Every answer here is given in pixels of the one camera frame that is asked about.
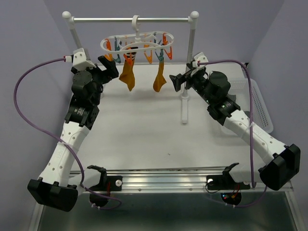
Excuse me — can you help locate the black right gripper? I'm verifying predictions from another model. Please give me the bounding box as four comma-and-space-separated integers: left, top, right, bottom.
169, 67, 214, 105

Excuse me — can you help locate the orange brown sock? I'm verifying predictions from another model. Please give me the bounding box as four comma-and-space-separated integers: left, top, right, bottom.
119, 52, 136, 91

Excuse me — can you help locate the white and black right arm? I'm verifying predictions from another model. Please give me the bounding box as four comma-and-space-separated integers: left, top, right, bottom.
170, 70, 301, 191

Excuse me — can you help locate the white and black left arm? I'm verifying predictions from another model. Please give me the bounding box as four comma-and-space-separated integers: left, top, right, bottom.
27, 56, 119, 212

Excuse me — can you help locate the white clip hanger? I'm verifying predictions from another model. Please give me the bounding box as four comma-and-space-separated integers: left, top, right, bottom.
100, 15, 174, 55

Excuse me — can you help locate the teal clothes peg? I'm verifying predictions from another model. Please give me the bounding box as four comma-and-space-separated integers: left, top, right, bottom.
113, 37, 122, 64
155, 50, 164, 63

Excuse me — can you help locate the orange clothes peg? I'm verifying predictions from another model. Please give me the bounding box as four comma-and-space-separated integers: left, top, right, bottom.
163, 46, 173, 60
104, 39, 113, 61

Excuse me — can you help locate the orange clothes peg right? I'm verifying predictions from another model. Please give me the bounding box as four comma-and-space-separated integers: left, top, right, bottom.
163, 46, 173, 60

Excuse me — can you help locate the teal clothes peg right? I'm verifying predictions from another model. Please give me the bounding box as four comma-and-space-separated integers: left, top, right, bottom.
155, 50, 164, 63

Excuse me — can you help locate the yellow clothes peg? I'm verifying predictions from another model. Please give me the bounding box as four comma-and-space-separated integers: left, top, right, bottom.
144, 50, 153, 64

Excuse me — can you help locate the white plastic basket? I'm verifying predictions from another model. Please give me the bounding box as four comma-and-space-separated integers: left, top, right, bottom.
228, 78, 273, 133

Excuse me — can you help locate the white clothes rack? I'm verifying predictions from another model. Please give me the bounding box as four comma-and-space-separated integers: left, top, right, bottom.
62, 11, 199, 125

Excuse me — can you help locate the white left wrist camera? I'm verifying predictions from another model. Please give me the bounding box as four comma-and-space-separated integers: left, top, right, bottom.
64, 48, 96, 71

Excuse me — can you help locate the aluminium mounting rail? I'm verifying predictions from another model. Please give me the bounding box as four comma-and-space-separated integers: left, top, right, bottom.
29, 166, 306, 231

